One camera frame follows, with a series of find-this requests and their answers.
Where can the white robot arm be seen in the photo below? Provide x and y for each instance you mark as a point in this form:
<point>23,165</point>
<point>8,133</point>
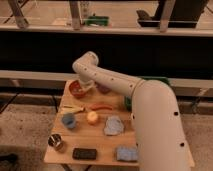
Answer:
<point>160,138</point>

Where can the green object on shelf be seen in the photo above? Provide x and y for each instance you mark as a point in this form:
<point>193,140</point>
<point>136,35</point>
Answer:
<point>97,20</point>

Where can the blue cup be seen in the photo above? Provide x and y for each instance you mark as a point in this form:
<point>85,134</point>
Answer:
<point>69,120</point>

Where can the crumpled blue cloth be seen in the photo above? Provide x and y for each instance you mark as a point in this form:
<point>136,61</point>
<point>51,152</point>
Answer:
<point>113,126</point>

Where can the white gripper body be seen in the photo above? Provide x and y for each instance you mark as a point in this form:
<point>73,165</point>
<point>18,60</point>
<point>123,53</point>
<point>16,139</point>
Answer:
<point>86,86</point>

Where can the wooden table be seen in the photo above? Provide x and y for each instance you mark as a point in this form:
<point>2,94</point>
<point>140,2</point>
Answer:
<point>89,136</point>

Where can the black rectangular sponge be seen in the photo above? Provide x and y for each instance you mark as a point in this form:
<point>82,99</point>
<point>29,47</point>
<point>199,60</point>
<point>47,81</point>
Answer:
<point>84,154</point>

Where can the metal can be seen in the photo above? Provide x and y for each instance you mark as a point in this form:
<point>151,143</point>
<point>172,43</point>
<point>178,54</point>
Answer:
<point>55,141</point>

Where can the blue sponge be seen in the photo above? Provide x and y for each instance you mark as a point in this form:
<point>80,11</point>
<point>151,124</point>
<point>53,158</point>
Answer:
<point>126,154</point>

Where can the yellow round fruit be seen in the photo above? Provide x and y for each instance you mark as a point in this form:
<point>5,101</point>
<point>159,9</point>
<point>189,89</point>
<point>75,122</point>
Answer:
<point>92,117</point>

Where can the purple cup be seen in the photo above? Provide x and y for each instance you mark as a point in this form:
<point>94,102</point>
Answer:
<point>102,89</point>

